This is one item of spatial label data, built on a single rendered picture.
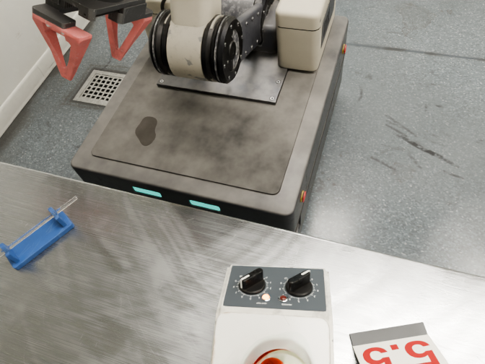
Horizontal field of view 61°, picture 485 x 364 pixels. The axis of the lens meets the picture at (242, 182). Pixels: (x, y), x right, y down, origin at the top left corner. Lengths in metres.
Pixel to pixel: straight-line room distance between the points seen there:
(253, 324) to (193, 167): 0.75
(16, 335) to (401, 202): 1.22
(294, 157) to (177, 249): 0.61
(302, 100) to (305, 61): 0.12
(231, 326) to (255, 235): 0.17
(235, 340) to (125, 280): 0.21
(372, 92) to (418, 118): 0.22
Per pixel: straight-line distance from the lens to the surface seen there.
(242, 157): 1.14
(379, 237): 1.44
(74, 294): 0.63
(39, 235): 0.69
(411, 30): 2.13
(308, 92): 1.28
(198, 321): 0.56
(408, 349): 0.54
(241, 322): 0.46
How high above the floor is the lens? 1.28
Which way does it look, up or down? 57 degrees down
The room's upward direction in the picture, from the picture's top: 12 degrees counter-clockwise
